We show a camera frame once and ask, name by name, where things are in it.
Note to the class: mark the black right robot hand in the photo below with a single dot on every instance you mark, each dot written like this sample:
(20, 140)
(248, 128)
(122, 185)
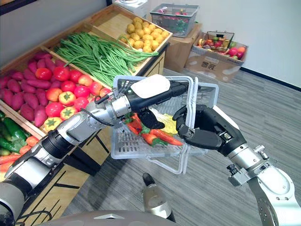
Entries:
(207, 131)

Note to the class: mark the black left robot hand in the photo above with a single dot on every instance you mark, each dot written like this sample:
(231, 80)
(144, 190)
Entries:
(150, 90)

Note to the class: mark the translucent grey plastic shopping basket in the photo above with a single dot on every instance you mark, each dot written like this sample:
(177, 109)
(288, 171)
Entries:
(131, 143)

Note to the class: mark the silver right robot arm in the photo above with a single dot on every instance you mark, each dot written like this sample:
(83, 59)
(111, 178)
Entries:
(270, 186)

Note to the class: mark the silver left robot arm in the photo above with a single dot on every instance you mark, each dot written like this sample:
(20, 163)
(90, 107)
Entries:
(58, 139)

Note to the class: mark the yellow vegetable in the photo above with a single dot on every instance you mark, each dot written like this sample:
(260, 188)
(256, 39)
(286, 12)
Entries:
(169, 123)

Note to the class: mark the grey mesh shopping basket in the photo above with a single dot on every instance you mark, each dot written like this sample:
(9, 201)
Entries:
(174, 22)

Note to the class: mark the wooden vegetable display stand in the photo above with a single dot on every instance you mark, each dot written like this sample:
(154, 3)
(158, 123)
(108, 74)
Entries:
(68, 171)

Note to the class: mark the orange carrot bunch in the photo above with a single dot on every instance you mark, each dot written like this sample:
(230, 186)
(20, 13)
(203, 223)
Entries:
(135, 124)

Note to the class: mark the long orange carrot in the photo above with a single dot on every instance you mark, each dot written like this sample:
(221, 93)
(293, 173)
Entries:
(167, 137)

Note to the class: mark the yellow potato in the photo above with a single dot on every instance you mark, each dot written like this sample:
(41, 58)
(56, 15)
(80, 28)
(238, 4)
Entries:
(138, 44)
(147, 37)
(130, 28)
(134, 37)
(137, 20)
(145, 24)
(160, 39)
(165, 34)
(147, 49)
(158, 31)
(147, 30)
(154, 45)
(152, 27)
(139, 32)

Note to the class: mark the red tomato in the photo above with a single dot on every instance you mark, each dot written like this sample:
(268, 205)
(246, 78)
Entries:
(105, 92)
(80, 103)
(61, 73)
(95, 88)
(68, 86)
(43, 73)
(75, 76)
(81, 91)
(54, 109)

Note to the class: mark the short orange carrot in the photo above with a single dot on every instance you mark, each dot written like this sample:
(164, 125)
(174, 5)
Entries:
(148, 138)

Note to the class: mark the plain brown cardboard box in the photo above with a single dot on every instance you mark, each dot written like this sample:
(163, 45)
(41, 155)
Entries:
(178, 51)

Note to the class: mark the green long beans pile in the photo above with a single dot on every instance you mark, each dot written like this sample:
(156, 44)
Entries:
(98, 54)

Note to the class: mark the pale orange tomato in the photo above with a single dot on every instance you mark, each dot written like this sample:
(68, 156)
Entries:
(85, 80)

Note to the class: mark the printed cardboard box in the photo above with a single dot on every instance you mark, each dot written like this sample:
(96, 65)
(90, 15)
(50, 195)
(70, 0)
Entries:
(211, 64)

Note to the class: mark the yellow banana bunch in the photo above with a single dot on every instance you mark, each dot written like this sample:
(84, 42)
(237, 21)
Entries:
(200, 42)

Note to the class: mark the yellow tomato with green calyx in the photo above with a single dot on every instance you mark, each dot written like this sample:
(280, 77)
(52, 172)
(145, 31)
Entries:
(68, 113)
(52, 123)
(67, 98)

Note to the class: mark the red apple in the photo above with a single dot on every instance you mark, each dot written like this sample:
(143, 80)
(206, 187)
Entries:
(233, 51)

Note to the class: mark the silver robot leg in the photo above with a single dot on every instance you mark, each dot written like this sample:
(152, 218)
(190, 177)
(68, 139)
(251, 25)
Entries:
(156, 200)

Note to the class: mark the white appliance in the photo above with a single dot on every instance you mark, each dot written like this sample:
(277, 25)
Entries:
(131, 7)

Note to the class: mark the orange fruit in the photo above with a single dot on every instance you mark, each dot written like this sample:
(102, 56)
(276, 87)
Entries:
(241, 49)

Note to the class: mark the green apple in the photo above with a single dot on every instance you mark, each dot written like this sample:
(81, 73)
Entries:
(232, 44)

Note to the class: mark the purple sweet potato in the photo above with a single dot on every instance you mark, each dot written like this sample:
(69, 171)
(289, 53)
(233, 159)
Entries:
(27, 87)
(41, 63)
(14, 85)
(41, 96)
(32, 66)
(8, 97)
(29, 75)
(27, 112)
(40, 116)
(17, 76)
(60, 63)
(31, 100)
(50, 65)
(42, 56)
(3, 82)
(38, 84)
(17, 101)

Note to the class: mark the grey robot torso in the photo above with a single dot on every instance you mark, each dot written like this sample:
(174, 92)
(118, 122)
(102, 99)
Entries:
(105, 219)

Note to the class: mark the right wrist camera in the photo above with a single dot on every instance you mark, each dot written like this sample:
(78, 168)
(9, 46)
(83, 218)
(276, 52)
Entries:
(237, 176)

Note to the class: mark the dark wall frame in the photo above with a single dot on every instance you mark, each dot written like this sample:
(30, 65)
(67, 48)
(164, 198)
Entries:
(14, 5)

